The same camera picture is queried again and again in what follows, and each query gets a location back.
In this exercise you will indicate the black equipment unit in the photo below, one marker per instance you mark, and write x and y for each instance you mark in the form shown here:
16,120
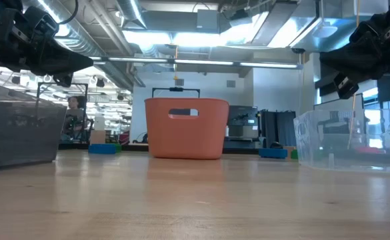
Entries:
243,116

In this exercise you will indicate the clear plastic bin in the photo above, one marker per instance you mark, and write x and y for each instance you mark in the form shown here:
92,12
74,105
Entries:
348,161

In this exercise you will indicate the grey ceiling box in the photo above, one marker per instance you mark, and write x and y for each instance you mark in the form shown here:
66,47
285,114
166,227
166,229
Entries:
207,19

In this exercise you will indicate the long overhead light bar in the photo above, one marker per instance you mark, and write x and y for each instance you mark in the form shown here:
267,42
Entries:
201,62

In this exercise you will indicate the white pendant lamp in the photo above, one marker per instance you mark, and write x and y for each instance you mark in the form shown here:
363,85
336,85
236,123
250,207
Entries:
324,31

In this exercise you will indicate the smoky grey translucent bin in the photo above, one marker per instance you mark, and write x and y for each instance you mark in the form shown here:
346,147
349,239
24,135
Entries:
14,133

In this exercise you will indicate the small white bottle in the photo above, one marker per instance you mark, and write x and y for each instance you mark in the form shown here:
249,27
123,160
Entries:
227,131

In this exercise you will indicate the small black dome object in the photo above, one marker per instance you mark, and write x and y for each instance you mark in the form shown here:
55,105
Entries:
276,145

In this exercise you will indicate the person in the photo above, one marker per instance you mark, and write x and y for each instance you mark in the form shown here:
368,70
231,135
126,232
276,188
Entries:
73,104

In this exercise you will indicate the grey wall square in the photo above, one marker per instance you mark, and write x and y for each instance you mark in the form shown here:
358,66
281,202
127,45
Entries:
179,82
231,83

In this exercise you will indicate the plain wooden block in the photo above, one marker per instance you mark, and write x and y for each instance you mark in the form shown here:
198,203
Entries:
289,148
97,136

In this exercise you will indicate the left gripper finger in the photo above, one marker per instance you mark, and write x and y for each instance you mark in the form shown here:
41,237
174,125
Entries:
64,67
64,55

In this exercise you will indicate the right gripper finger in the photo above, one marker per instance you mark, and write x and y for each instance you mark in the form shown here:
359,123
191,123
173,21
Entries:
354,68
358,53

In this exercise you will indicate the orange plastic bin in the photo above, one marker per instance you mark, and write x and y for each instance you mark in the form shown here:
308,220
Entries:
188,136

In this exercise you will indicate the blue toy brick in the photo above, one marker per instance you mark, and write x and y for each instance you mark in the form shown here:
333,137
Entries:
272,153
101,149

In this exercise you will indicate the black aluminium table frame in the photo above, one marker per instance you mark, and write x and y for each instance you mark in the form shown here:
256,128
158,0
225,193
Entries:
134,147

